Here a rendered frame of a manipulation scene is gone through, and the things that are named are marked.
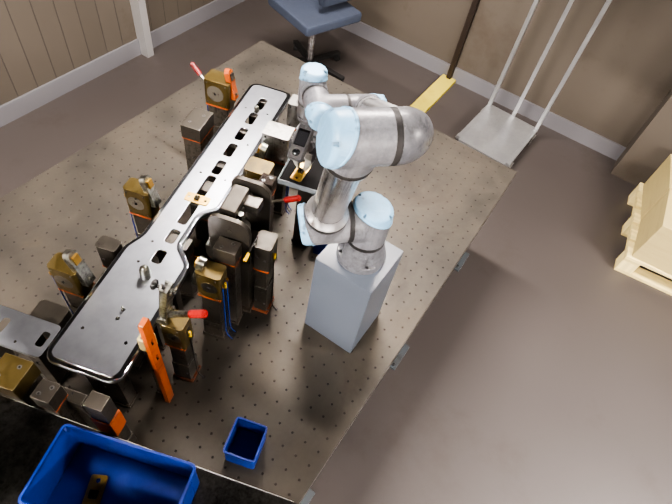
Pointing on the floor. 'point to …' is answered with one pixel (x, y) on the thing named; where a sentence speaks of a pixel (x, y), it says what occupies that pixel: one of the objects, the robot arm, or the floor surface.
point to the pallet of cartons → (650, 231)
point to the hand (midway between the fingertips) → (300, 168)
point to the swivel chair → (337, 16)
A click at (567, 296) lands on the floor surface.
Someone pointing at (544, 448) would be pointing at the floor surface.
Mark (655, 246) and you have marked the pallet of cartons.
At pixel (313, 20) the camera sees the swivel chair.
